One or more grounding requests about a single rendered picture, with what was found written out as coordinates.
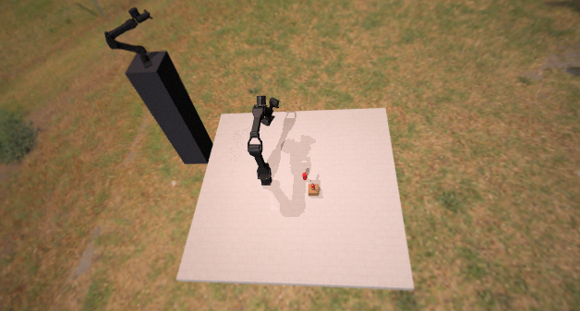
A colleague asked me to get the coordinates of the tan square block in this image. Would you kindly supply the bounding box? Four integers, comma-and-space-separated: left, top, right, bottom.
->
308, 184, 319, 196

